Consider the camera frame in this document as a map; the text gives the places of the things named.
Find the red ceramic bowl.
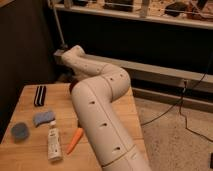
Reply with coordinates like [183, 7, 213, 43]
[69, 80, 78, 94]

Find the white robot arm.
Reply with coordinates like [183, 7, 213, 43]
[62, 45, 152, 171]

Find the orange toy carrot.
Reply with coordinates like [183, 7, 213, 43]
[66, 123, 84, 154]

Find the metal pole stand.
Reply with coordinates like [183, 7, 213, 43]
[50, 0, 73, 51]

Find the blue sponge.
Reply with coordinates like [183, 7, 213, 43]
[33, 111, 55, 127]

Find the white tube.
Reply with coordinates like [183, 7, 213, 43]
[47, 121, 62, 162]

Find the round blue scrubber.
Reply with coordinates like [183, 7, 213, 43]
[11, 122, 29, 141]

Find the white shelf with clutter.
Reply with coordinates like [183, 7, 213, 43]
[49, 0, 213, 30]

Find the black cable on floor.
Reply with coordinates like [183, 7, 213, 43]
[139, 59, 213, 144]

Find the grey baseboard rail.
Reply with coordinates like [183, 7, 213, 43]
[82, 54, 213, 112]

